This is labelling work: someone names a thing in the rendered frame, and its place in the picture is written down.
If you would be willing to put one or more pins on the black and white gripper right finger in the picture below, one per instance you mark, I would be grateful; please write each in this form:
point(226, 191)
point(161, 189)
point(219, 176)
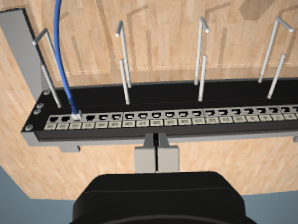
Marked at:
point(167, 155)

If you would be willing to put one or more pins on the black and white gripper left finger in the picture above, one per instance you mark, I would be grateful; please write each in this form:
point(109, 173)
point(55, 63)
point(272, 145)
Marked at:
point(145, 160)

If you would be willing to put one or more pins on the blue patch cable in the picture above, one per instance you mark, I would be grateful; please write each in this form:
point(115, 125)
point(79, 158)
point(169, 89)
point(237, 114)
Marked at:
point(58, 53)

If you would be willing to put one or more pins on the black patch panel rack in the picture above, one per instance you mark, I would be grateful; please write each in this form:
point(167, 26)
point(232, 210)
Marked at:
point(122, 114)

